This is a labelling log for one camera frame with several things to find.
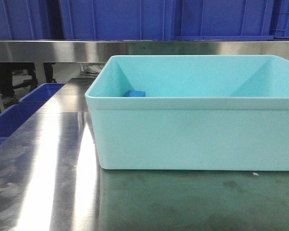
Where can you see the light teal plastic tub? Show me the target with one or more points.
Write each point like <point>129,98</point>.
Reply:
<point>200,112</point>

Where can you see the blue crate upper middle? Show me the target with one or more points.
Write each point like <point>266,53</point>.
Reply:
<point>118,19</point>

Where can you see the blue bin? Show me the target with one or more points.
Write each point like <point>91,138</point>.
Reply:
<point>42,93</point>
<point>15,116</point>

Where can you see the blue crate upper right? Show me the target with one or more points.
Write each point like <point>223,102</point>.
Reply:
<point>231,20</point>

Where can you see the stainless steel shelf beam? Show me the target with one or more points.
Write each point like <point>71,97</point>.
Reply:
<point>47,51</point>

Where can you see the blue bin lower far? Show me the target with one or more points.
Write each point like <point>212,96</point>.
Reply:
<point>42,93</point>

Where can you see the blue ribbed crate far right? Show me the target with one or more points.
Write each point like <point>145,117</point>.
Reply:
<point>280,20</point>

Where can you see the blue bin lower near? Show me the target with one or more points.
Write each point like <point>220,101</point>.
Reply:
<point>15,116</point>

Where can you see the blue crate upper left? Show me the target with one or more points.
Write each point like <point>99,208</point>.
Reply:
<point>24,20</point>

